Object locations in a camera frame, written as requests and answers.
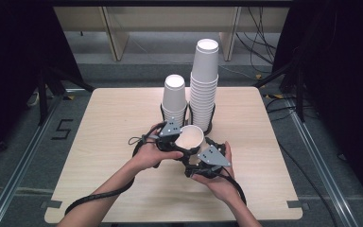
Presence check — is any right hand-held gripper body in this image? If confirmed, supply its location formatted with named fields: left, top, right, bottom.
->
left=183, top=144, right=232, bottom=179

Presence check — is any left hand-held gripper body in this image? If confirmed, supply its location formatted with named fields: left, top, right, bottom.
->
left=155, top=117, right=184, bottom=153

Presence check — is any single white paper cup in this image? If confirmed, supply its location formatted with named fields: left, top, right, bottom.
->
left=174, top=124, right=206, bottom=155

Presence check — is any black wire cup holder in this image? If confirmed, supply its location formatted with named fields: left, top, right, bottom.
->
left=159, top=102, right=217, bottom=136

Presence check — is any short stack of white cups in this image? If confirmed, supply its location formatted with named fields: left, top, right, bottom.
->
left=161, top=74, right=189, bottom=128

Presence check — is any tall stack of white cups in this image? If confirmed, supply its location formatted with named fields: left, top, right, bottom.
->
left=188, top=38, right=220, bottom=132

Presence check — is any person's right hand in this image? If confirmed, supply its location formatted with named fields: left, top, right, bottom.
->
left=191, top=140, right=244, bottom=206

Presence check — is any person's left hand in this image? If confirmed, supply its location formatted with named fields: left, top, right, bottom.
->
left=131, top=123, right=184, bottom=172

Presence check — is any black metal stand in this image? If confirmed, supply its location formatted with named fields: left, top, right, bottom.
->
left=37, top=64, right=96, bottom=127
left=253, top=58, right=307, bottom=124

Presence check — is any beige shelf unit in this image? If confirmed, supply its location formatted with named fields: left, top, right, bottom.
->
left=53, top=6, right=291, bottom=62

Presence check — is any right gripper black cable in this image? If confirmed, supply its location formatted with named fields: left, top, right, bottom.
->
left=212, top=171, right=248, bottom=206

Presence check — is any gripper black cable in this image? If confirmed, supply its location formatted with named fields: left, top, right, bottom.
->
left=212, top=171, right=248, bottom=206
left=64, top=122, right=168, bottom=216

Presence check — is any long black floor cable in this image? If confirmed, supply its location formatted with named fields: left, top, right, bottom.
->
left=265, top=96, right=339, bottom=227

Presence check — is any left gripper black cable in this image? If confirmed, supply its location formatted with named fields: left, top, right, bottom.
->
left=64, top=122, right=168, bottom=216

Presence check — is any metal floor rail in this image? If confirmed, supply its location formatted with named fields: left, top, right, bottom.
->
left=0, top=89, right=69, bottom=227
left=286, top=105, right=362, bottom=227

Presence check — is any bundle of black floor cables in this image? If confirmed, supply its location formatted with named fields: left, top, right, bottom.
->
left=235, top=6, right=280, bottom=65

